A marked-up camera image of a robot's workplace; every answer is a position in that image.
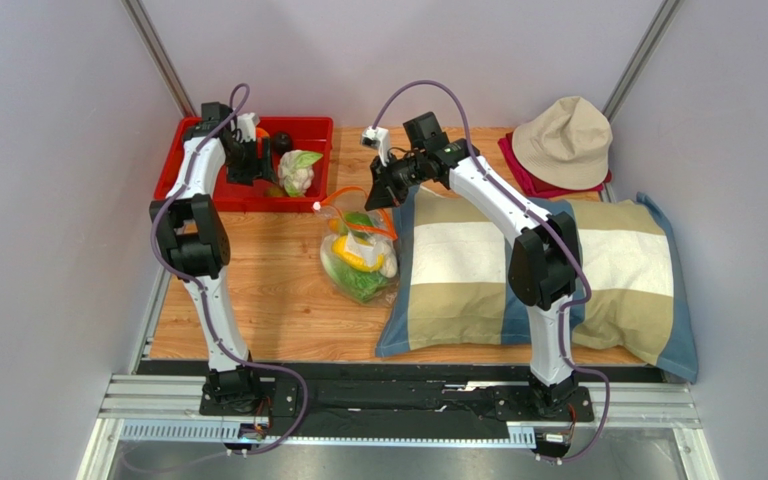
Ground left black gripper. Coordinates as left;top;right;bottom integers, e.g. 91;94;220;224
224;136;279;187

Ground green orange mango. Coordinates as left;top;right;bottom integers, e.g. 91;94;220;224
341;212;376;231

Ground olive green fruit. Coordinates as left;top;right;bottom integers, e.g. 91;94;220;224
263;185;288;198

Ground yellow bell pepper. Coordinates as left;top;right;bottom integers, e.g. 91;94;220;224
331;234;381;272

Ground clear zip top bag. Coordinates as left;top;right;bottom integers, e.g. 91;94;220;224
313;186;399;306

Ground green lettuce cabbage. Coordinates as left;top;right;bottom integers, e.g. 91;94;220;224
322;256;388;303

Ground white radish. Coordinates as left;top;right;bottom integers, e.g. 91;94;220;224
377;242;398;278

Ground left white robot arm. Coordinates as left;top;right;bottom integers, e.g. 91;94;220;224
149;102;277;415

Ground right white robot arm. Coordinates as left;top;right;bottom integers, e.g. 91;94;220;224
360;112;585;418

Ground red tomato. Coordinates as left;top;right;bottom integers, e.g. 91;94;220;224
255;127;271;141

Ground dark avocado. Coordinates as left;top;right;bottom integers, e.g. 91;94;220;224
271;131;294;156

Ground white cauliflower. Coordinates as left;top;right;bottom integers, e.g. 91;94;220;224
277;150;323;197

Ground red plastic bin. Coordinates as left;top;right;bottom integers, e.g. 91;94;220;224
154;116;336;214

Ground plaid pillow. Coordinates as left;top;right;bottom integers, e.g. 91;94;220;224
375;186;699;384

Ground red cloth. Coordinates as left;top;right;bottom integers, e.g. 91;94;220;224
498;130;612;198

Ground beige bucket hat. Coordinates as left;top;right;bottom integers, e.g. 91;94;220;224
511;96;614;191

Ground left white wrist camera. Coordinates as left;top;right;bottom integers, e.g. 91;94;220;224
234;112;260;142

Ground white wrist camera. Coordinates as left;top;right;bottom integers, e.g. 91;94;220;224
234;112;260;142
360;126;391;166

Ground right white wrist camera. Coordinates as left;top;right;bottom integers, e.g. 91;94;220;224
360;126;391;166

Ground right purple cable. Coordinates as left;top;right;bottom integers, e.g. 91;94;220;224
370;79;612;465

